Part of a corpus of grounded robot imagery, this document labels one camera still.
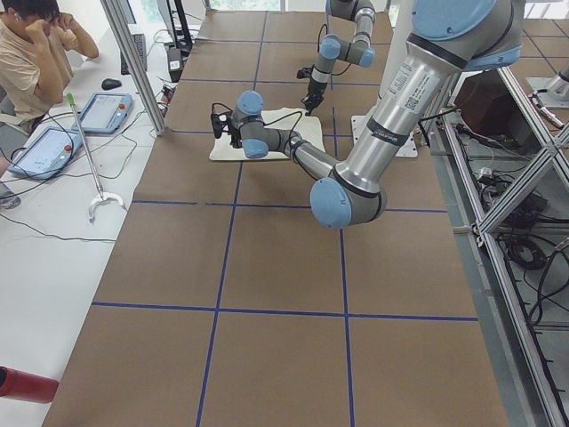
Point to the person in beige shirt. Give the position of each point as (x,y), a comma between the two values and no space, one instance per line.
(35,39)

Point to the black computer mouse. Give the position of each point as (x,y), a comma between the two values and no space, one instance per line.
(110,84)

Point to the red bottle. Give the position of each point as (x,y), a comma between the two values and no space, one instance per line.
(24,386)

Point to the blue teach pendant far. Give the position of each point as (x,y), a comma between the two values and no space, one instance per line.
(105,112)

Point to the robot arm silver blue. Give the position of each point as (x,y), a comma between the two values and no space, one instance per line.
(358,51)
(446,38)

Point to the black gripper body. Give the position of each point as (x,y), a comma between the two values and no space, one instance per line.
(315,89)
(235,133)

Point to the white long-sleeve cat shirt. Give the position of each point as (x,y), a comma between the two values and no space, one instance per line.
(278,123)

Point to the blue teach pendant near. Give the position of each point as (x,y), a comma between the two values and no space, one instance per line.
(47,154)

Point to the blue teach pendant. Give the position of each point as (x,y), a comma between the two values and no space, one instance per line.
(105,112)
(47,154)

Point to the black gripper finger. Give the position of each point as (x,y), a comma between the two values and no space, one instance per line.
(308,104)

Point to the aluminium frame post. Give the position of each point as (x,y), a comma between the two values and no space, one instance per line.
(121,31)

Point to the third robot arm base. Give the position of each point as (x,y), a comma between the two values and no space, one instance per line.
(551,92)

